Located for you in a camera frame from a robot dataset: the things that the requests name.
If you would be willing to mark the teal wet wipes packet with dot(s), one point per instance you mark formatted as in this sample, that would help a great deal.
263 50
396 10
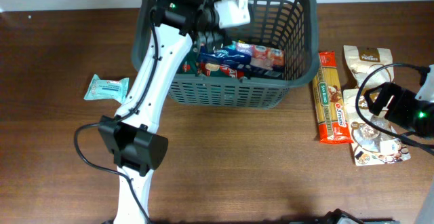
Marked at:
100 89

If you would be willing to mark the grey plastic basket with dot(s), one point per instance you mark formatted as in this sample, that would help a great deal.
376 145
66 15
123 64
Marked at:
288 25

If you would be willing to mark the green Nescafe coffee bag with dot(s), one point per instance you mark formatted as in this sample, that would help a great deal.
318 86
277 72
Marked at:
196 65

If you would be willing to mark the Pantree mushroom pouch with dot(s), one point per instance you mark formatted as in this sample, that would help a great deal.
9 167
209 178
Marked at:
370 146

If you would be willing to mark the San Remo spaghetti packet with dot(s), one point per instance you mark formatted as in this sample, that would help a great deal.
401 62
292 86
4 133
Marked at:
329 104

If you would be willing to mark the Kleenex tissue multipack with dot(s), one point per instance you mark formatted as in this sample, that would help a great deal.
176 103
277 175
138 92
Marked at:
253 60

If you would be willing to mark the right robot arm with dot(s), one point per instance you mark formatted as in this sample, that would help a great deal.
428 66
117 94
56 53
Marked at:
411 111

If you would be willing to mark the Pantree white grain pouch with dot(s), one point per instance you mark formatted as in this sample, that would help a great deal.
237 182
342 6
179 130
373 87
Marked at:
362 61

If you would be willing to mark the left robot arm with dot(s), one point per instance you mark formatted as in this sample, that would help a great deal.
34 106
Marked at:
131 135

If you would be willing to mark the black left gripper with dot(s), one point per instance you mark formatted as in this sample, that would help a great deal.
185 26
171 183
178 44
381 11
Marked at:
208 36

